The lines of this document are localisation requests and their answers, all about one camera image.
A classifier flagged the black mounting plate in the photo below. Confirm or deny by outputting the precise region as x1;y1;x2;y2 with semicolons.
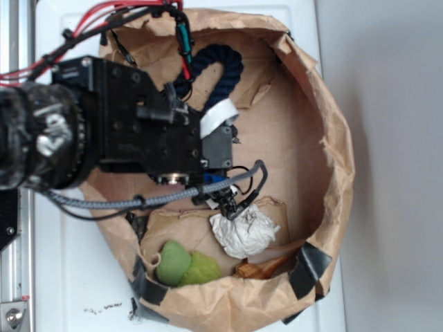
0;190;19;252

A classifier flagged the red wire bundle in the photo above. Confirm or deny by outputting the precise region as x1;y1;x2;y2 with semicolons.
0;0;195;87

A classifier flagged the green pear toy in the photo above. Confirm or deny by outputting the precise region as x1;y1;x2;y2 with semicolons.
156;241;192;286

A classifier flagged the brown spiral seashell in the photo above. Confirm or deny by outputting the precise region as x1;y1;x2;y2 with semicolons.
233;255;296;279

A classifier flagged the brown paper lined box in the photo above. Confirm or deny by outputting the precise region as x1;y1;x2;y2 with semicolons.
98;8;355;331

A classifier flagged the dark blue rope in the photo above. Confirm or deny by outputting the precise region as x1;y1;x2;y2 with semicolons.
172;46;245;113

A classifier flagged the grey braided cable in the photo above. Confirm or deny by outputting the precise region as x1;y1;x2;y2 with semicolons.
44;159;269;210

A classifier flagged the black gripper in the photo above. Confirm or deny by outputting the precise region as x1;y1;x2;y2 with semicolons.
52;57;233;185

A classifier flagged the crumpled white paper ball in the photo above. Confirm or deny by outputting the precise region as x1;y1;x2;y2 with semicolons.
209;204;280;259

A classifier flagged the silver corner bracket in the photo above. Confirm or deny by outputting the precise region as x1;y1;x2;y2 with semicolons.
1;301;29;332

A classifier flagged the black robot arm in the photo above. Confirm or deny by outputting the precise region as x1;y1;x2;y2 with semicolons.
1;57;239;191

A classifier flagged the white tape strip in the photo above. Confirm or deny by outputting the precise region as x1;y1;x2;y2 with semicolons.
200;98;239;139

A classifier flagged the aluminium frame rail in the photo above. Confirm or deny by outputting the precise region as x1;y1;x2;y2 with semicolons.
1;1;37;331

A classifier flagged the yellow-green pear toy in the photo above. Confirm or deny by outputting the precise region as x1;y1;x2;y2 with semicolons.
178;251;222;287

